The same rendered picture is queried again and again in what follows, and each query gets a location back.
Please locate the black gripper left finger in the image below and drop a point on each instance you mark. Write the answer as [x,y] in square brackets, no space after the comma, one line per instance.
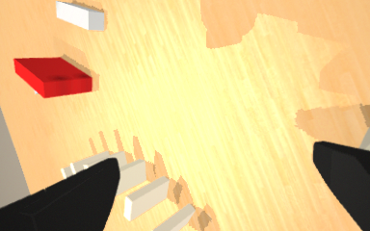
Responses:
[81,202]

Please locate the red rectangular block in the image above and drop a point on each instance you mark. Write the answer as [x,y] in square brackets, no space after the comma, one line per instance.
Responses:
[52,76]

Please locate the cream domino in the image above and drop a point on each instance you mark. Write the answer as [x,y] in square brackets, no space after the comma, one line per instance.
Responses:
[144,198]
[365,143]
[131,175]
[67,172]
[178,220]
[120,155]
[79,165]

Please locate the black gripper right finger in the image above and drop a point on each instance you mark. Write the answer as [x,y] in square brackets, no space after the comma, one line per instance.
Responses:
[346,172]

